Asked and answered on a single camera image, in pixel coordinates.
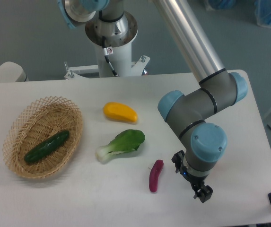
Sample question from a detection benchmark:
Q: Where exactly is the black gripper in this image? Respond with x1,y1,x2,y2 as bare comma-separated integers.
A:
171,151,213,203

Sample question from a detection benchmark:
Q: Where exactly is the green cucumber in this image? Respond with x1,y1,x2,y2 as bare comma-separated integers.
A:
24,130,70,164

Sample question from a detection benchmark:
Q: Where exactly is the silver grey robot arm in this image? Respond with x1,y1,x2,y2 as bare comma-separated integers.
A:
57,0,248,202

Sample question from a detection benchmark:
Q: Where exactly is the woven wicker basket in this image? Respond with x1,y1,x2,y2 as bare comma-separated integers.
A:
3,96,83,179

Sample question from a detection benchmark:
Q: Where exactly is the purple sweet potato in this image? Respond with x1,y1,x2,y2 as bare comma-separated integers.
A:
149,159,164,193

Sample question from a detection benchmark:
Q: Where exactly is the green bok choy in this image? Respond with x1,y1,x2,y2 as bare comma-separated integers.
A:
95,129,146,163

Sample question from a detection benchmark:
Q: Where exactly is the yellow mango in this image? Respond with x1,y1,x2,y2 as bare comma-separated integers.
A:
103,102,138,122

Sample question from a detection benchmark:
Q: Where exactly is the blue plastic bag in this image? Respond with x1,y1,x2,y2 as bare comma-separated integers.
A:
254,0,271,28

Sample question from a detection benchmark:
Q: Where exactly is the white chair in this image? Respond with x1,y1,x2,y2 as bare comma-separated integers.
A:
0,61,29,83

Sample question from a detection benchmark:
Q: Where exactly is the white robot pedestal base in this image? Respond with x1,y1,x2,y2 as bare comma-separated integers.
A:
64,11,150,79

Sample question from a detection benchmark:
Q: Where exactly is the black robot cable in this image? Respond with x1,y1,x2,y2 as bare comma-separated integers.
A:
98,10,121,78

